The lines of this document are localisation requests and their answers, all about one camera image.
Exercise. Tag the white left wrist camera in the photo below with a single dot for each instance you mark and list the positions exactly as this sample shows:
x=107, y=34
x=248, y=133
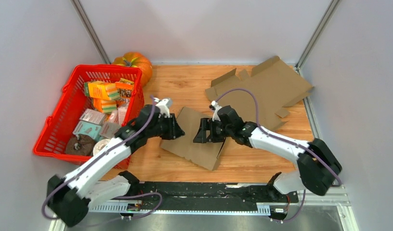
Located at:
x=164, y=105

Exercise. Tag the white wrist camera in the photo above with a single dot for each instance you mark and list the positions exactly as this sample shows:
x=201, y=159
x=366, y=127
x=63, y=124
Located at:
x=215, y=107
x=164, y=105

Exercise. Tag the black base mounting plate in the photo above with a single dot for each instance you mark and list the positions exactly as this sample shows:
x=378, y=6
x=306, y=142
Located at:
x=193, y=196

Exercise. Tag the orange pumpkin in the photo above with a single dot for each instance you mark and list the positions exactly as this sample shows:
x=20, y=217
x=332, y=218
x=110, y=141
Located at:
x=136, y=59

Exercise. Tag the teal cookie box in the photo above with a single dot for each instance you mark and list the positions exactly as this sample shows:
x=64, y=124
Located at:
x=89, y=129

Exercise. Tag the orange sponge pack lower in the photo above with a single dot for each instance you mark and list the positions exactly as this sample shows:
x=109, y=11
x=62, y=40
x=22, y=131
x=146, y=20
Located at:
x=104, y=106

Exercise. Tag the grey pink packet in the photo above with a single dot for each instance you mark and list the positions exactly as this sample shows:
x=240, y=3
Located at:
x=114, y=122

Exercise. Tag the beige tape roll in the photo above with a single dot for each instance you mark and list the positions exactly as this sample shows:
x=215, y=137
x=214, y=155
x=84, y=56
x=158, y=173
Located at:
x=99, y=146

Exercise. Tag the brown netted item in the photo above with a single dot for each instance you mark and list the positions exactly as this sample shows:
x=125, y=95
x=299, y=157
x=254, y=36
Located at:
x=81, y=145

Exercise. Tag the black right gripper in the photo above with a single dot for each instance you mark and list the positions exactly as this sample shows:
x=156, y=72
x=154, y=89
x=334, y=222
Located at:
x=207, y=123

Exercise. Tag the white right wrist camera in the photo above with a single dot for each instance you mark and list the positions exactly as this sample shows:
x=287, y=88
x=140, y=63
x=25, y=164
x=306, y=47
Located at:
x=215, y=107

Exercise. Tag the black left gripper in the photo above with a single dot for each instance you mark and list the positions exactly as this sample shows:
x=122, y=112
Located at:
x=175, y=131

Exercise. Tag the orange sponge pack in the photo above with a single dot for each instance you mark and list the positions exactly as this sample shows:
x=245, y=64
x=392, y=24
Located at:
x=104, y=106
x=101, y=90

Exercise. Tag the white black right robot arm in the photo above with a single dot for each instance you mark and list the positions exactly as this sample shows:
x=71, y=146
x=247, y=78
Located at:
x=317, y=167

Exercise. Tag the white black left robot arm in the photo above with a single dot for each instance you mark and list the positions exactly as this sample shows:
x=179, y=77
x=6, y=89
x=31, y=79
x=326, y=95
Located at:
x=94, y=169

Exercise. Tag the orange snack box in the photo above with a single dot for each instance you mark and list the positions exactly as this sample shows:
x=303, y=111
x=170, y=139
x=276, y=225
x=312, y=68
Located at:
x=124, y=88

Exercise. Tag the orange sponge pack upper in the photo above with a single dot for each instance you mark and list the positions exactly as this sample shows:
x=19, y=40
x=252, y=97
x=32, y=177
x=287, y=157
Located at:
x=101, y=90

